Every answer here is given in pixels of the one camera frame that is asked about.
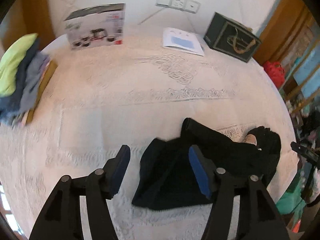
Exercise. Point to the white paper booklet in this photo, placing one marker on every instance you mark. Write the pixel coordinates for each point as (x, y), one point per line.
(182, 40)

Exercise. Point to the wall switch socket panel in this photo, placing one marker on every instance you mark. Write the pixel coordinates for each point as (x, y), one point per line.
(181, 5)

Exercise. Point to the stack of folded clothes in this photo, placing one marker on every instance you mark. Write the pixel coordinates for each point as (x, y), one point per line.
(25, 73)

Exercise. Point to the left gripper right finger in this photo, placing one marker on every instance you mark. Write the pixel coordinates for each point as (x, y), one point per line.
(258, 217)

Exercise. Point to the black gift bag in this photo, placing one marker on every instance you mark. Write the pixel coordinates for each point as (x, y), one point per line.
(232, 38)

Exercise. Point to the black garment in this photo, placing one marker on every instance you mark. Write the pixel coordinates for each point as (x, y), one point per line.
(167, 180)

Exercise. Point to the green bag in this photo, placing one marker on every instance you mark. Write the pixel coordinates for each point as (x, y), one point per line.
(291, 202)

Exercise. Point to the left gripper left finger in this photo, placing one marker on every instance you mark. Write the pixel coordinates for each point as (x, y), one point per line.
(77, 207)

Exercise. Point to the white lace tablecloth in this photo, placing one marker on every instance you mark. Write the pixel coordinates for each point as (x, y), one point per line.
(101, 98)

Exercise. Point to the tea set cardboard box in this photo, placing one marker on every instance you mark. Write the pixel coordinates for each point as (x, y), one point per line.
(101, 25)

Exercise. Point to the red plastic basket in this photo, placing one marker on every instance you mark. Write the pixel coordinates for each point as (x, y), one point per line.
(275, 72)

